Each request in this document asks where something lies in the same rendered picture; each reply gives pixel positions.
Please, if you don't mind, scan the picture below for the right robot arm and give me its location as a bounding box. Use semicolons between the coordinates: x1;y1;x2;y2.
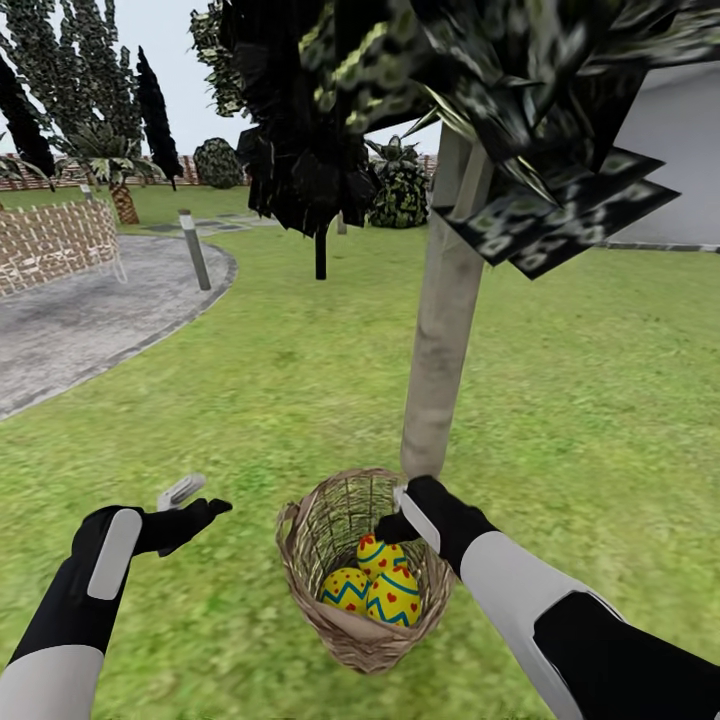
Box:
371;475;720;720

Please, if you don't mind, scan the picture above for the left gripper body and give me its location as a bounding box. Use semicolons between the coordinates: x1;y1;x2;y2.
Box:
157;498;213;557

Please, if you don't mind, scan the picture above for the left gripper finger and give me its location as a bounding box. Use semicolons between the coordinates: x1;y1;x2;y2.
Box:
207;499;234;520

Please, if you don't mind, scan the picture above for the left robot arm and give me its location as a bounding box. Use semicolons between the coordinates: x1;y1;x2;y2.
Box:
0;473;234;720

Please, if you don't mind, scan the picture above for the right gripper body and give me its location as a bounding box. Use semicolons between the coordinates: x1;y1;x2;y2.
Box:
377;511;420;545

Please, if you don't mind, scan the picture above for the wicker basket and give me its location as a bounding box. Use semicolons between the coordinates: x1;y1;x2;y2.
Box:
275;467;457;677

